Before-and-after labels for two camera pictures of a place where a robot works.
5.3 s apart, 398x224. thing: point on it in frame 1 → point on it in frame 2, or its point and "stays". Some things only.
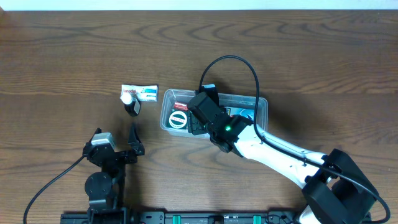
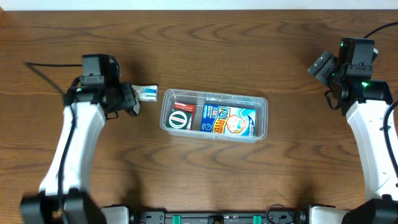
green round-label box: x=178 y=119 stays
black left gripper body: x=118 y=156 → x=128 y=98
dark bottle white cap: x=132 y=104 stays
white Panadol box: x=143 y=93 stays
